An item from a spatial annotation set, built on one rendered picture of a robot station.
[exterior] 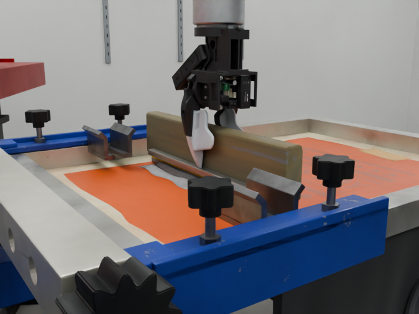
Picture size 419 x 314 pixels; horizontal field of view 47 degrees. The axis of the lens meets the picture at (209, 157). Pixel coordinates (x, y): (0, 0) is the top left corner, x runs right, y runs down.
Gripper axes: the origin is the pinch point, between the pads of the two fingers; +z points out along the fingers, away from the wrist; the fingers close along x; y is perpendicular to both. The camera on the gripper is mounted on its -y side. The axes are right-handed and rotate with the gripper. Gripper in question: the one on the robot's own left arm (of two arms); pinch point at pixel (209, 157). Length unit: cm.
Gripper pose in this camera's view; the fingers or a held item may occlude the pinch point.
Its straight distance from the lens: 76.7
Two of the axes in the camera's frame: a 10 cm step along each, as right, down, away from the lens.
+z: -0.1, 9.7, 2.4
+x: 8.2, -1.3, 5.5
